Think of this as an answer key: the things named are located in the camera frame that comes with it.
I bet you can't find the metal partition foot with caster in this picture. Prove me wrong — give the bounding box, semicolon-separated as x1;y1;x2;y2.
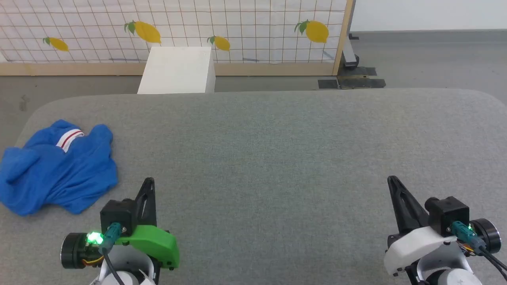
342;34;360;68

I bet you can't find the lemon print grid curtain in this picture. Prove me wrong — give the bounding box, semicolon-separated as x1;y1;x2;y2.
0;0;348;65

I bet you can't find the white box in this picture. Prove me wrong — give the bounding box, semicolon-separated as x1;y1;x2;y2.
137;46;216;95

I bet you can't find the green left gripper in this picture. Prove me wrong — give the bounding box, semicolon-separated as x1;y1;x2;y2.
114;177;180;271

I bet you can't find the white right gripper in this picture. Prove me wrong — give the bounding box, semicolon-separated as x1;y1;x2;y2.
383;176;457;277

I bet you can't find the large black floor plate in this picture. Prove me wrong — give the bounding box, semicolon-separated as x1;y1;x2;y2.
337;66;387;89

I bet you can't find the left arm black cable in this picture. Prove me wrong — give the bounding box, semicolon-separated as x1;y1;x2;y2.
99;222;126;285

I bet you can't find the lemon-print partition screen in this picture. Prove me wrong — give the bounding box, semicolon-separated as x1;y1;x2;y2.
0;0;355;76

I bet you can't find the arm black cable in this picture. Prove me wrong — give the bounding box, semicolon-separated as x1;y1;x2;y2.
452;222;507;279
99;222;126;285

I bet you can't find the blue shirt red-white trim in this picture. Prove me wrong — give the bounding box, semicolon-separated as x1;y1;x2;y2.
0;120;119;217

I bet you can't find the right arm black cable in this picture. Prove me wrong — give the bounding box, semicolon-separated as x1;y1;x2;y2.
452;222;507;279

